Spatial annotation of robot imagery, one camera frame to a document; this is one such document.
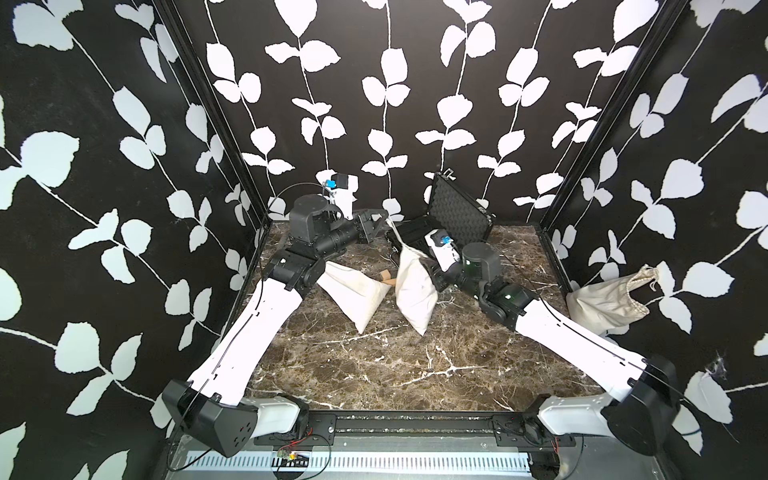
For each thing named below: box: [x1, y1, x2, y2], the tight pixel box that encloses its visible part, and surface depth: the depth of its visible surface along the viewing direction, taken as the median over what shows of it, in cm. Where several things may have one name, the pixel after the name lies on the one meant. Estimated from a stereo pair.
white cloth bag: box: [387, 218, 439, 336], surface depth 85 cm
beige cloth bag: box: [566, 264, 659, 336], surface depth 81 cm
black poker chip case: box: [385, 172, 496, 254], surface depth 106 cm
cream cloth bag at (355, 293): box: [316, 261, 392, 334], surface depth 92 cm
